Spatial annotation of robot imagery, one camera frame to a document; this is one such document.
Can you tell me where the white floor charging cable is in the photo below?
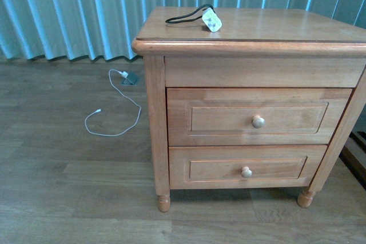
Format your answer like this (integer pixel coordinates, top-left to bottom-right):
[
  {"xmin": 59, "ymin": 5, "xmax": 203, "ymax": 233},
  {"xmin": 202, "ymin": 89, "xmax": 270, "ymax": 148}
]
[{"xmin": 85, "ymin": 69, "xmax": 142, "ymax": 137}]

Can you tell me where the white wall adapter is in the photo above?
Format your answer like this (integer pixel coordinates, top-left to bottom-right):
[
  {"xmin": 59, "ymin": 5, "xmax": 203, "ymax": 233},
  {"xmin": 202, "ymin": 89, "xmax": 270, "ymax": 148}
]
[{"xmin": 118, "ymin": 71, "xmax": 129, "ymax": 78}]

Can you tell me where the open grey floor socket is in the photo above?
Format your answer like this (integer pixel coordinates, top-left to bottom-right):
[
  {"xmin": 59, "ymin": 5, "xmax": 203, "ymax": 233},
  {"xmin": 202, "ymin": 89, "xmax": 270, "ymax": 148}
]
[{"xmin": 121, "ymin": 72, "xmax": 139, "ymax": 86}]

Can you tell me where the wooden drawer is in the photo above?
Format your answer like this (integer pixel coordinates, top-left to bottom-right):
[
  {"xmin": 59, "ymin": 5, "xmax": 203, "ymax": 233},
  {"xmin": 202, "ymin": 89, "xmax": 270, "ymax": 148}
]
[
  {"xmin": 166, "ymin": 88, "xmax": 351, "ymax": 146},
  {"xmin": 169, "ymin": 145, "xmax": 327, "ymax": 189}
]

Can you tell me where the dark wooden slatted furniture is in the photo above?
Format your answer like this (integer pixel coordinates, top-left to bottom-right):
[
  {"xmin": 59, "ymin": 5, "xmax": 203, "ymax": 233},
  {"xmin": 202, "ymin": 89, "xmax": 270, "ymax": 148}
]
[{"xmin": 340, "ymin": 131, "xmax": 365, "ymax": 189}]

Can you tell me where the wooden nightstand cabinet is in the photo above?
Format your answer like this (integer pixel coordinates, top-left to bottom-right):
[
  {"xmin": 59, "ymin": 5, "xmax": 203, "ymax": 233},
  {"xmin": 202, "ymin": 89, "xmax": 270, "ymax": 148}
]
[{"xmin": 132, "ymin": 7, "xmax": 365, "ymax": 212}]

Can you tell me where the white charger plug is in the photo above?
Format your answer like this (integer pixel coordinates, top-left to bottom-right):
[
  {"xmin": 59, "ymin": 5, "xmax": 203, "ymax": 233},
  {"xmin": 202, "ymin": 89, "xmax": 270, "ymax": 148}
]
[{"xmin": 202, "ymin": 9, "xmax": 222, "ymax": 33}]

